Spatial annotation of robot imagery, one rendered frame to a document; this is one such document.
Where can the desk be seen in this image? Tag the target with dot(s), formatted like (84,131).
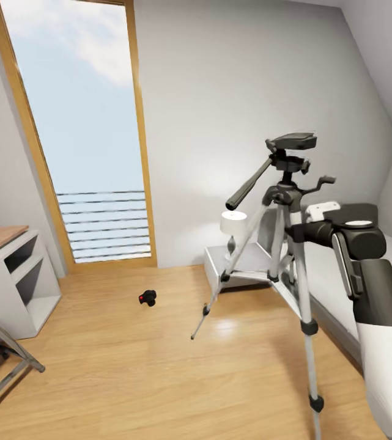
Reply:
(29,290)

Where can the bed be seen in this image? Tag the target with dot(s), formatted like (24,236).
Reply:
(328,299)

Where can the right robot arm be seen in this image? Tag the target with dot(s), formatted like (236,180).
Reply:
(367,279)

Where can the camera tripod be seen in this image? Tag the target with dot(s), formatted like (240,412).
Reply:
(287,196)

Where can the digital camera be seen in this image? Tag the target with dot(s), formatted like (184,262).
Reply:
(148,297)

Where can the fixed window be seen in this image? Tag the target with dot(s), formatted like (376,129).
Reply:
(73,69)

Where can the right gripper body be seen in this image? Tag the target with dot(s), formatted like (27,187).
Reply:
(308,231)

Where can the table lamp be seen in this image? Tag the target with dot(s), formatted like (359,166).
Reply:
(234,224)

